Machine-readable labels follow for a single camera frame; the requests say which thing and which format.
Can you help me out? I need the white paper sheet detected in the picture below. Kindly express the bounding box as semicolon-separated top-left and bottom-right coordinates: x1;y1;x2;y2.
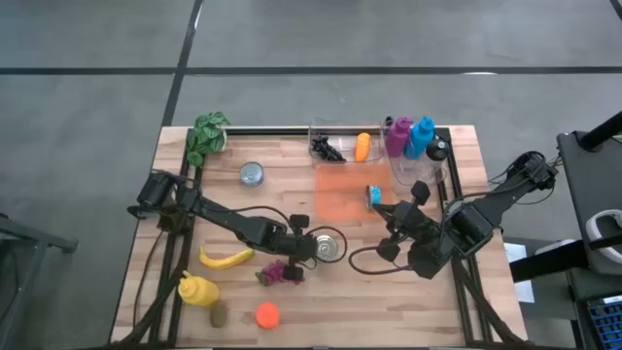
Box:
502;241;536;305

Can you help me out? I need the yellow toy banana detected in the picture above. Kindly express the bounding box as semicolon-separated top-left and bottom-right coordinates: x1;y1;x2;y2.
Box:
198;245;256;271

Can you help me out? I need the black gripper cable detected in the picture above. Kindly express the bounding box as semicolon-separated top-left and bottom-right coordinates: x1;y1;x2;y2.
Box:
347;245;414;276
305;226;349;264

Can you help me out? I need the dark purple toy grape bunch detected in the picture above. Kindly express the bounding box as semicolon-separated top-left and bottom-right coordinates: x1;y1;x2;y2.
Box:
309;134;347;163

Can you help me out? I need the brown toy kiwi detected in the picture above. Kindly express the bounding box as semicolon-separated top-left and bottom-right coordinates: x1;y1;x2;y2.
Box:
209;299;228;329

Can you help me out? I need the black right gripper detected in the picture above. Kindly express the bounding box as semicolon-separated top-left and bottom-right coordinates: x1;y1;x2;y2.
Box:
373;180;441;264

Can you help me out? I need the black equipment cart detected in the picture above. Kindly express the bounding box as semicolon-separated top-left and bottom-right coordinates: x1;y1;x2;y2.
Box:
507;110;622;302

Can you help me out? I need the blue squeeze bottle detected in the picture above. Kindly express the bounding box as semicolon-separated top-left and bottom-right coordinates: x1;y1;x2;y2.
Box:
403;116;436;160

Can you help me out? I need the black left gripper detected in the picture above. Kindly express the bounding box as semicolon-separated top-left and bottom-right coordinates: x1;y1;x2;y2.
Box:
279;213;320;283

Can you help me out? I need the backlit keyboard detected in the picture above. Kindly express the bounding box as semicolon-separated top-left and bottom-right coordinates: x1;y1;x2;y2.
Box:
586;295;622;350

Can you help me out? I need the green potted plant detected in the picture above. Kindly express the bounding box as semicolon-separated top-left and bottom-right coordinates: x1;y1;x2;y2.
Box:
186;111;232;169

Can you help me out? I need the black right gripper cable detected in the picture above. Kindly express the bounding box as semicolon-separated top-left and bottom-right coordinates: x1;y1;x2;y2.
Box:
347;245;414;276

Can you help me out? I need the magenta squeeze bottle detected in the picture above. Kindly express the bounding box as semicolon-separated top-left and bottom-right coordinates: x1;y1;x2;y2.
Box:
385;116;415;158

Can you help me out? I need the red toy grape bunch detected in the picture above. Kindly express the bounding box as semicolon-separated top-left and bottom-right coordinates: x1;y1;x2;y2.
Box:
255;259;306;287

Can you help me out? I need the grey metal stand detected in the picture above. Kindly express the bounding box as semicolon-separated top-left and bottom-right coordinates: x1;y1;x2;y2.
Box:
0;212;79;350

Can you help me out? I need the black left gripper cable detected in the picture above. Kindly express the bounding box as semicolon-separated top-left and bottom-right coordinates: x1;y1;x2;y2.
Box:
305;226;349;264

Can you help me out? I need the orange round toy fruit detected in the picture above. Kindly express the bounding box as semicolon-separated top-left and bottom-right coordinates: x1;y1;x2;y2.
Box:
255;301;282;330

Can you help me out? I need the white headset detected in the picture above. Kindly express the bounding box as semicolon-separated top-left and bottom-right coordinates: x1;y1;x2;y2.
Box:
585;208;622;266

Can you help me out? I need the yellow mustard squeeze bottle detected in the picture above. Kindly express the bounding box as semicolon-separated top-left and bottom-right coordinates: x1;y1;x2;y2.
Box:
177;270;221;307

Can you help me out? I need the black aluminium rig frame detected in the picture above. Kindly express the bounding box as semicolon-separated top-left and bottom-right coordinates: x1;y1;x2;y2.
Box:
109;125;531;350

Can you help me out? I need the clear bottle with black lid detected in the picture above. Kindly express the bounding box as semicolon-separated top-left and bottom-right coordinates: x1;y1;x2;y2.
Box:
422;137;452;186

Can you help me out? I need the orange yellow toy food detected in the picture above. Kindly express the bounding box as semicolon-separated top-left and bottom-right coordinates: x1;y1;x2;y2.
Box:
354;132;373;162

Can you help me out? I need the clear plastic bin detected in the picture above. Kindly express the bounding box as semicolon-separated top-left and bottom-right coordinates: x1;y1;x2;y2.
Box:
308;119;386;165
381;119;448;191

